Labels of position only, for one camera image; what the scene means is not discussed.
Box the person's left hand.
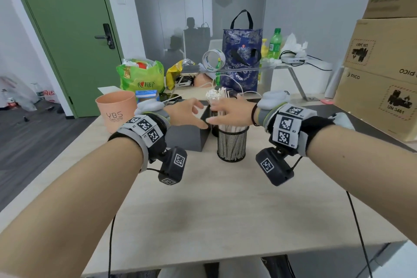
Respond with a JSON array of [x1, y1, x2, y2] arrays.
[[164, 98, 210, 130]]

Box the person's right hand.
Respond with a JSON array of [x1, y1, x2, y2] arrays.
[[205, 94, 260, 129]]

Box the black mesh cup front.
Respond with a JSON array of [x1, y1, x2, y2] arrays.
[[211, 110, 221, 138]]

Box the black mesh cup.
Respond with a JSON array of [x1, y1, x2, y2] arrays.
[[211, 110, 221, 138], [216, 126, 250, 163]]

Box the dark grey box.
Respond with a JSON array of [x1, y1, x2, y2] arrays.
[[165, 100, 212, 152]]

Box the person's left forearm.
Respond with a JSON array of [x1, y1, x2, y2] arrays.
[[0, 137, 144, 278]]

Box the blue tissue box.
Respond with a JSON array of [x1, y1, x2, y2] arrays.
[[134, 89, 161, 103]]

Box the large brown cardboard box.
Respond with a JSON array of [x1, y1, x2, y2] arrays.
[[343, 17, 417, 85], [334, 66, 417, 142]]

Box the person's right leg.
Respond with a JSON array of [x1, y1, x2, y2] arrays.
[[218, 256, 271, 278]]

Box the person's leg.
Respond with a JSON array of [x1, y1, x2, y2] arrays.
[[158, 263, 209, 278], [218, 256, 271, 278]]

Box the person's left leg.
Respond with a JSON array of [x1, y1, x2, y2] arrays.
[[158, 263, 209, 278]]

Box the white power bank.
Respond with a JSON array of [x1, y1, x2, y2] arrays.
[[175, 76, 193, 89]]

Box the white wrist tracker puck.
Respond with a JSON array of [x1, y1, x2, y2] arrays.
[[258, 89, 291, 109], [134, 98, 165, 116]]

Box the beige round pouch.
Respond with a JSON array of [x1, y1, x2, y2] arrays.
[[194, 73, 215, 89]]

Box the yellow snack bag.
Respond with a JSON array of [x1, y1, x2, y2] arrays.
[[165, 59, 196, 90]]

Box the black wrist band marker plates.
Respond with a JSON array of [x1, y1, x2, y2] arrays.
[[259, 103, 336, 157], [108, 111, 172, 172]]

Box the blue patterned tote bag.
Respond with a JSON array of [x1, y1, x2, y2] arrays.
[[221, 10, 264, 93]]

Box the clear tape roll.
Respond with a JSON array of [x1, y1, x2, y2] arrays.
[[202, 49, 226, 72]]

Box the green plastic bag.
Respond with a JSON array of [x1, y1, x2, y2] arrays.
[[116, 58, 166, 94]]

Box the pink plastic bin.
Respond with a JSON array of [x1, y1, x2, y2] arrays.
[[95, 90, 136, 134]]

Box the clear acrylic desk riser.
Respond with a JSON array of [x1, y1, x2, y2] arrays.
[[199, 61, 321, 102]]

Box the white paper sheet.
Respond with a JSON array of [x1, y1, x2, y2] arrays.
[[97, 85, 121, 95]]

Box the green soda bottle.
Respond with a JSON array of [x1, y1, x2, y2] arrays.
[[268, 28, 283, 60]]

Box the white power hub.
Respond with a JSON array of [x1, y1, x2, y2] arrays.
[[281, 54, 307, 63]]

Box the white low cabinet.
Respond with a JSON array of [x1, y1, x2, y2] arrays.
[[272, 59, 334, 93]]

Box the white crumpled plastic bag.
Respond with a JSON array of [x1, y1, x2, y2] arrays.
[[281, 33, 309, 57]]

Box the white game controller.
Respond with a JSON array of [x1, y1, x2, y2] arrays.
[[329, 112, 356, 131]]

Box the black desk mat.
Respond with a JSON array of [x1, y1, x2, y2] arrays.
[[290, 102, 417, 153]]

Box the white bag red print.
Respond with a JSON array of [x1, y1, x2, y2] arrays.
[[44, 89, 61, 104]]

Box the green door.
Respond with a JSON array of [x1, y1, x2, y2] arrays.
[[5, 0, 124, 118]]

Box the clear water bottle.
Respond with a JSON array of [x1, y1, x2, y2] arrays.
[[31, 82, 45, 101]]

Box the translucent plastic bag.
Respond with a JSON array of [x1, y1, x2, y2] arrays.
[[0, 74, 39, 112]]

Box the bottle with red label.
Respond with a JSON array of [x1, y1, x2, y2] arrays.
[[1, 89, 17, 109]]

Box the black bracelet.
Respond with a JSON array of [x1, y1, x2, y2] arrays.
[[251, 102, 261, 127]]

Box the white charging cable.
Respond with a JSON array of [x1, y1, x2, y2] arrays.
[[202, 74, 263, 99]]

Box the dark grey wrist camera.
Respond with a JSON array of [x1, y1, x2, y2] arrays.
[[158, 146, 188, 186], [255, 147, 295, 187]]

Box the black power cable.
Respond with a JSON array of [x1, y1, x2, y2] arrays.
[[279, 50, 333, 72]]

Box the black door lock handle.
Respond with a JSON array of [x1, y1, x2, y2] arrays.
[[94, 23, 116, 50]]

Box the black camera cable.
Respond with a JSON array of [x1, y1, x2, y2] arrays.
[[107, 169, 162, 278], [286, 156, 374, 278]]

